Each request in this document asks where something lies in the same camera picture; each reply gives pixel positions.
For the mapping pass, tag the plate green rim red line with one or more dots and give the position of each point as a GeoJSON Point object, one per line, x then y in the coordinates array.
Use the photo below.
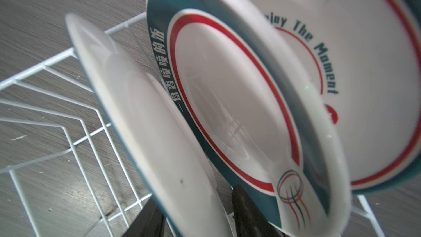
{"type": "Point", "coordinates": [254, 110]}

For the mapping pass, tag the plate with red characters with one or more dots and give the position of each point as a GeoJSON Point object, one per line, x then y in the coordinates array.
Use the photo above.
{"type": "Point", "coordinates": [154, 133]}

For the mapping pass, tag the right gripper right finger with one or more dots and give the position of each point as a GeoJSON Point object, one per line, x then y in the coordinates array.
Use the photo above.
{"type": "Point", "coordinates": [249, 221]}

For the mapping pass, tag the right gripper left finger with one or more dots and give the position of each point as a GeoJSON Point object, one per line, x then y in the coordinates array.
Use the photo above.
{"type": "Point", "coordinates": [149, 223]}

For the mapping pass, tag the plate enjoy the moment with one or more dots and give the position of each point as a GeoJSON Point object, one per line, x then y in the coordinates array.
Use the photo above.
{"type": "Point", "coordinates": [364, 57]}

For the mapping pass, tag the white wire dish rack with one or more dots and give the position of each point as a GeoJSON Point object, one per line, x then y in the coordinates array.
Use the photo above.
{"type": "Point", "coordinates": [63, 171]}

